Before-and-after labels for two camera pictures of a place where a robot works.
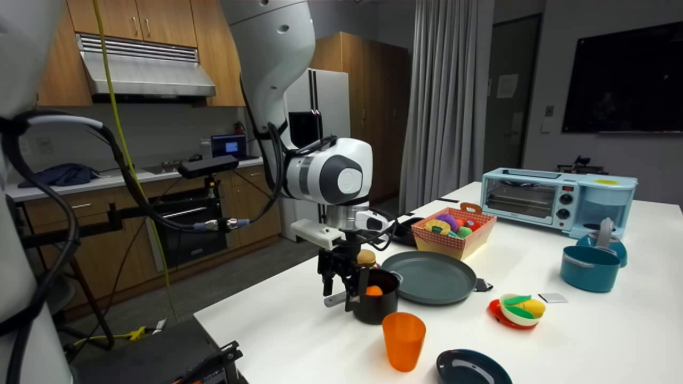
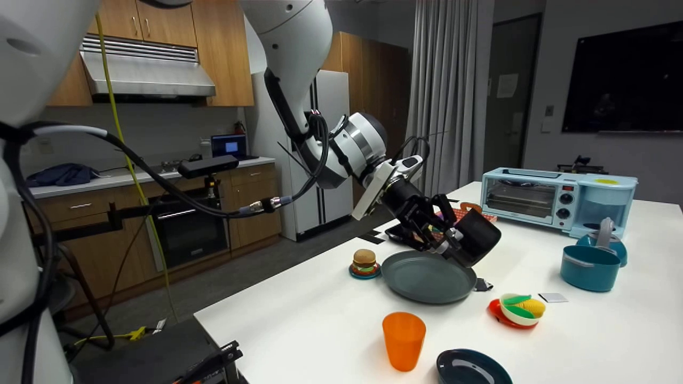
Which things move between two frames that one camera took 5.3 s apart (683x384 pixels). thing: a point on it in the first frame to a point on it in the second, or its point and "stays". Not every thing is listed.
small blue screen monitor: x=228 y=146 stays
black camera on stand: x=198 y=166 stays
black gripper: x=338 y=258 to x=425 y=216
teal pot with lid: x=593 y=264 stays
